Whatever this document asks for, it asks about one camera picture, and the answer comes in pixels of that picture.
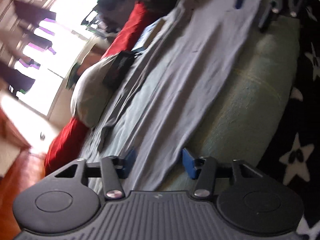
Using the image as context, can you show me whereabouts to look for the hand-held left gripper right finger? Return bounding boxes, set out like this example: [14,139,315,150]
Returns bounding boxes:
[181,147,266,198]

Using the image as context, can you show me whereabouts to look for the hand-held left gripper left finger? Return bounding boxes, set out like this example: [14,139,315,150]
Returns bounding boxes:
[54,149,138,200]

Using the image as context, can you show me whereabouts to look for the grey pants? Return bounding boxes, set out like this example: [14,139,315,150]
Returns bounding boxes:
[91,0,278,193]

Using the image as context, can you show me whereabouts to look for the grey green pillow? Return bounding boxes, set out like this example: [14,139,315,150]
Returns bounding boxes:
[70,55,120,128]

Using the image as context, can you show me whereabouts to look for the black zip pouch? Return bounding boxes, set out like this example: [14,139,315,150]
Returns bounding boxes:
[102,51,140,88]

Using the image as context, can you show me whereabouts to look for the black star print clothing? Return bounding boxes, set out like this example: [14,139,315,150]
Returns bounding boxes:
[255,0,320,240]

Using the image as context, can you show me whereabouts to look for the thick paperback book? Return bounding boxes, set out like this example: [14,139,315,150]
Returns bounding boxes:
[136,19,163,53]

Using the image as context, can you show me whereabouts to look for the green flat box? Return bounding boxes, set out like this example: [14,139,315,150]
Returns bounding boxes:
[66,62,83,88]

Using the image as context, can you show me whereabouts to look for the wooden headboard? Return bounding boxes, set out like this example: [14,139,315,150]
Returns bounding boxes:
[0,110,50,240]

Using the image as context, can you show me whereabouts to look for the window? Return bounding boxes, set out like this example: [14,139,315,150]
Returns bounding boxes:
[12,0,105,115]

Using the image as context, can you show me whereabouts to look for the hanging dark laundry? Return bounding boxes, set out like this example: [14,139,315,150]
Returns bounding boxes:
[0,0,58,98]

